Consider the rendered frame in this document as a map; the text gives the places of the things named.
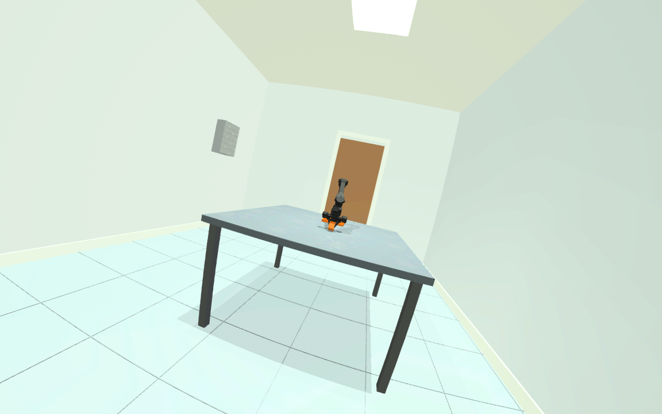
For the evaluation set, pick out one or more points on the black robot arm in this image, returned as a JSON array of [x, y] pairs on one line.
[[339, 199]]

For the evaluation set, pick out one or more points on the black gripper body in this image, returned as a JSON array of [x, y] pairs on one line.
[[335, 216]]

